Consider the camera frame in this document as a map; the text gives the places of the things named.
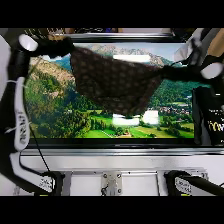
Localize brown patterned garment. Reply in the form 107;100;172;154
69;45;165;118

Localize silver frame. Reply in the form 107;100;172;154
12;147;224;197

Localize black cable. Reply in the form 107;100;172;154
28;120;53;175

